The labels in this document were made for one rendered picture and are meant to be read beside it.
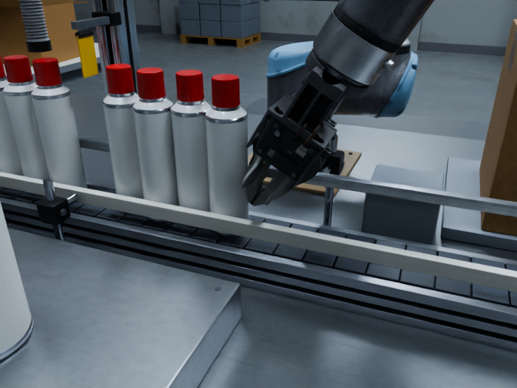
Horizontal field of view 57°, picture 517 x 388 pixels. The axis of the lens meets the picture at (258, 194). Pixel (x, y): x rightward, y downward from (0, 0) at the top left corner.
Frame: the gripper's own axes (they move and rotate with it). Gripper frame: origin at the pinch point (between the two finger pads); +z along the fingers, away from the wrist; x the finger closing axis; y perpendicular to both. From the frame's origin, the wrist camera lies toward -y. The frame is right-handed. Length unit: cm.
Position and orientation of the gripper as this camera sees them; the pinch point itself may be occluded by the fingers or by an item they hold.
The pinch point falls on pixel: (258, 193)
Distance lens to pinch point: 62.1
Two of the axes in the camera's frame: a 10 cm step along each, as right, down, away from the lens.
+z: -4.7, 7.0, 5.5
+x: 8.1, 5.9, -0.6
